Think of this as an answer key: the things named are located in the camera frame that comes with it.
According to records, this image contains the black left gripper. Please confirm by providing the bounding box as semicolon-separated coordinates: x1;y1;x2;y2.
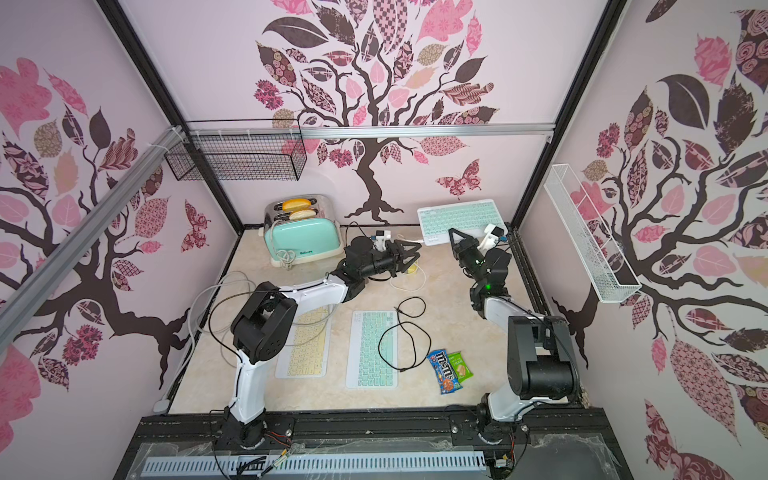
358;238;420;279

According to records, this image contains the white USB cable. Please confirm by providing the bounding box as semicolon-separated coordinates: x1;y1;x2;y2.
388;263;428;294

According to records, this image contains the green wireless keyboard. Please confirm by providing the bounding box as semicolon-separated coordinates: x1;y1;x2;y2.
346;311;398;389
417;199;508;246

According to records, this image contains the yellow wireless keyboard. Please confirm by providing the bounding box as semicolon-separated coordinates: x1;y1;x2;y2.
275;305;335;380

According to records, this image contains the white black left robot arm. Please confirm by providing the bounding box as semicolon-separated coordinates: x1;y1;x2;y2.
223;236;421;447

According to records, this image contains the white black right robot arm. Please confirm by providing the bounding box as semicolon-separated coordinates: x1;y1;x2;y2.
448;228;581;434

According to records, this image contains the mint green toaster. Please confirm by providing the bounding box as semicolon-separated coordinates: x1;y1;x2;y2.
262;194;342;269

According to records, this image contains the green snack packet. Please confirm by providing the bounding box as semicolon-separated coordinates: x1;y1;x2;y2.
448;352;473;384

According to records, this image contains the blue candy bag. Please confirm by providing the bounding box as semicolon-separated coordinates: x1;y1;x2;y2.
427;349;462;395

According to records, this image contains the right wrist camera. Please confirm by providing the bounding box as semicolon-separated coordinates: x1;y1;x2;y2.
479;224;507;252

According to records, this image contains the white power strip cord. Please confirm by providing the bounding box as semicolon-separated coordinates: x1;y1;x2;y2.
187;271;253;361

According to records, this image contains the white wire shelf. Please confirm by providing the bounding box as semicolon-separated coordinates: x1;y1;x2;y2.
544;164;641;304

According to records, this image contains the black wire basket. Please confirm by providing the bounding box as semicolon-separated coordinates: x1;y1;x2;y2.
164;121;308;181

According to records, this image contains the aluminium rail back wall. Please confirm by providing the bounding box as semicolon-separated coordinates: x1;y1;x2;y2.
190;123;555;139

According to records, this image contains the aluminium rail wall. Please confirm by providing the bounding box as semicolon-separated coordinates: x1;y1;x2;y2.
190;123;555;139
1;126;181;349

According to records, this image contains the white slotted cable duct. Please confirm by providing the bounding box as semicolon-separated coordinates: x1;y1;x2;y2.
136;451;486;479

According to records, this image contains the aluminium rail left wall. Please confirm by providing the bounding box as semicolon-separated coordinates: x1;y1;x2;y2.
1;126;181;349

